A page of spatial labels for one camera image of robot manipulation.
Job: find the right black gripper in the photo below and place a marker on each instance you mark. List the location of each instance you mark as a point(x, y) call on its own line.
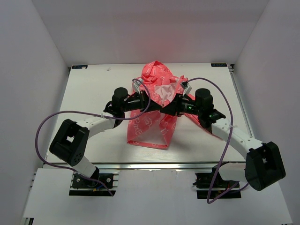
point(175, 107)

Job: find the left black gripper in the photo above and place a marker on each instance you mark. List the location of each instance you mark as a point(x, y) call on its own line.
point(144, 100)

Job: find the pink hooded kids jacket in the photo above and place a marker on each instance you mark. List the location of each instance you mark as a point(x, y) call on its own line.
point(155, 129)

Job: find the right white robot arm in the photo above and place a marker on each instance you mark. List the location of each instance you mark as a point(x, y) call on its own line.
point(263, 163)

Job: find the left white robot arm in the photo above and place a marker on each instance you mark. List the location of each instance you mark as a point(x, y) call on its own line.
point(70, 142)

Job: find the right blue corner label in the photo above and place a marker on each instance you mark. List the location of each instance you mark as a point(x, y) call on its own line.
point(218, 64)

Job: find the blue corner label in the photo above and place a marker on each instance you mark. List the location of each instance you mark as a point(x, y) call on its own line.
point(218, 64)
point(79, 67)

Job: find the left blue corner label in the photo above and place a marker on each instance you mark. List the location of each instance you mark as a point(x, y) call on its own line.
point(79, 67)

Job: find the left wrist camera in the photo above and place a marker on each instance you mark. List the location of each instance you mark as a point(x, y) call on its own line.
point(137, 82)

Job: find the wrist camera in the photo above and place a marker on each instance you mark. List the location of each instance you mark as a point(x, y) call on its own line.
point(186, 87)
point(137, 82)

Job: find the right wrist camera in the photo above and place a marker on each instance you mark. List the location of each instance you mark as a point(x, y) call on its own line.
point(186, 87)

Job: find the aluminium right side rail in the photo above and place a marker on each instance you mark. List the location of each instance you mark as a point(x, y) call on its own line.
point(245, 116)

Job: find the aluminium rail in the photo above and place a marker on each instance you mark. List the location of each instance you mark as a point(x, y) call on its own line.
point(245, 116)
point(155, 166)

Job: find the aluminium front rail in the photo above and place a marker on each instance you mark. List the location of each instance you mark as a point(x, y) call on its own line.
point(155, 166)

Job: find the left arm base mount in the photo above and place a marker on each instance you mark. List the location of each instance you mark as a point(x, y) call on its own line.
point(83, 187)

